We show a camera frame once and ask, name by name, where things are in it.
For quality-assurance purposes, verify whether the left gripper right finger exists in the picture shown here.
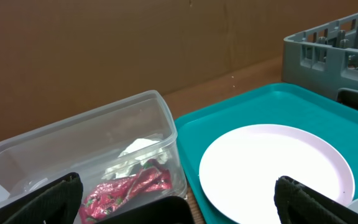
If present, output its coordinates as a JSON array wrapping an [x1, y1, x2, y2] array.
[[273, 176, 358, 224]]

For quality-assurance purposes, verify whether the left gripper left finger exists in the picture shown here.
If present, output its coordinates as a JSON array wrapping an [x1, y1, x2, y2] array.
[[0, 172, 83, 224]]

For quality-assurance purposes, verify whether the red foil snack wrapper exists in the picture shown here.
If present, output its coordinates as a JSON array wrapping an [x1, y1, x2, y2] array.
[[79, 159, 173, 224]]

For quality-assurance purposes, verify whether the white napkin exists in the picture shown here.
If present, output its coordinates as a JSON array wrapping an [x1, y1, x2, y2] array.
[[101, 138, 170, 180]]

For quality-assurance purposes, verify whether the grey dishwasher rack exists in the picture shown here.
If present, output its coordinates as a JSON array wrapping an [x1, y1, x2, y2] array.
[[282, 13, 358, 109]]

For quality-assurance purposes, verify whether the large pink plate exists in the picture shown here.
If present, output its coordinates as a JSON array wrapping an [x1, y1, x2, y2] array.
[[199, 124, 356, 223]]

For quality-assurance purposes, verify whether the clear plastic bin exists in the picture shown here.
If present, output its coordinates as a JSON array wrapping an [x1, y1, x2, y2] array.
[[0, 90, 187, 221]]

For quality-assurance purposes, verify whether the teal serving tray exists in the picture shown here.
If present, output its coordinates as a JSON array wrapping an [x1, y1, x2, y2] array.
[[175, 83, 358, 223]]

